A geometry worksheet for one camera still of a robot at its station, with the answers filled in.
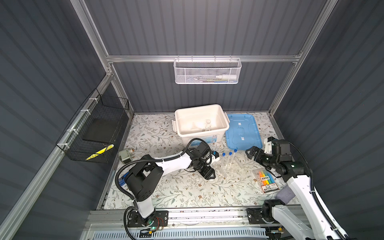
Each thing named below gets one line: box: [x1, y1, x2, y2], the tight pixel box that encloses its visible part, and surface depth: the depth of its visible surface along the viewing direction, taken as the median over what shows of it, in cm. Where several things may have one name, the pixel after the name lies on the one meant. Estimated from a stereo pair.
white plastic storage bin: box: [172, 104, 230, 147], surface depth 103 cm
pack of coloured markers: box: [252, 167, 280, 194], surface depth 85 cm
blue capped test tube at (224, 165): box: [222, 152, 227, 179], surface depth 91 cm
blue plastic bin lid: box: [225, 113, 263, 150], surface depth 111 cm
